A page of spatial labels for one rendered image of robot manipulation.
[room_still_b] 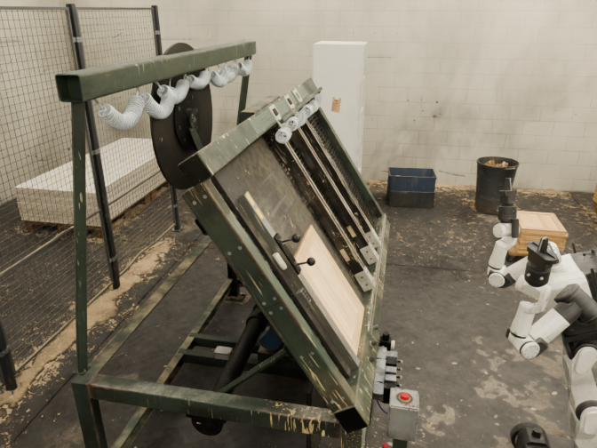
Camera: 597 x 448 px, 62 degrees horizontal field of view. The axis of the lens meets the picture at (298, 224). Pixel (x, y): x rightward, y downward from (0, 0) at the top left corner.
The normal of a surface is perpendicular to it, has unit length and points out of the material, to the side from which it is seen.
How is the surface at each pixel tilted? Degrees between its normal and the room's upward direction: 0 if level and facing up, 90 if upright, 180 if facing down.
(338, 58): 90
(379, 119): 90
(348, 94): 90
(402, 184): 90
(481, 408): 0
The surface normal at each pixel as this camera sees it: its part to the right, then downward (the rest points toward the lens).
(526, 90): -0.19, 0.39
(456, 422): 0.00, -0.92
